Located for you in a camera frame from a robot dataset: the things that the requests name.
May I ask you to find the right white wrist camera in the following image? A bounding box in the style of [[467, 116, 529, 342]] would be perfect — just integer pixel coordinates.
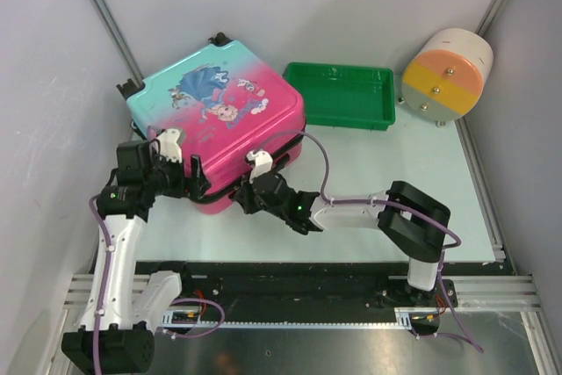
[[246, 149, 274, 184]]

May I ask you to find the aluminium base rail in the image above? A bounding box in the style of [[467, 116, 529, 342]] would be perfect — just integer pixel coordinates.
[[61, 260, 541, 332]]

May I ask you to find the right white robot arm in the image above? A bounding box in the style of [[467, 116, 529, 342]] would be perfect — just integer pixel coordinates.
[[232, 170, 462, 307]]

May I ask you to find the green plastic tray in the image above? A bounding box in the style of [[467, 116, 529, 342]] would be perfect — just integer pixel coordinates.
[[283, 62, 396, 131]]

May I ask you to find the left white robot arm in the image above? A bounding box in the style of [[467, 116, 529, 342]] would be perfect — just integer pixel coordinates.
[[61, 136, 194, 374]]

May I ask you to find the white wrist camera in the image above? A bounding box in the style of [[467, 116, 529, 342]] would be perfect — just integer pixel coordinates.
[[246, 149, 274, 184], [155, 127, 186, 163]]

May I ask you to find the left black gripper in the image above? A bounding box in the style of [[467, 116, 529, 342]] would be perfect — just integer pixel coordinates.
[[146, 148, 212, 198]]

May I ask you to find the white cylinder with orange-yellow face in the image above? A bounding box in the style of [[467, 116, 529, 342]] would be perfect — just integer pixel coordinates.
[[398, 28, 494, 127]]

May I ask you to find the pink and teal kids suitcase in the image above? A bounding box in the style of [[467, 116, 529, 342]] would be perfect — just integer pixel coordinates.
[[118, 32, 306, 214]]

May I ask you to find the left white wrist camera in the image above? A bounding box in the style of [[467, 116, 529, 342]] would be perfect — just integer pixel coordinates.
[[155, 127, 186, 163]]

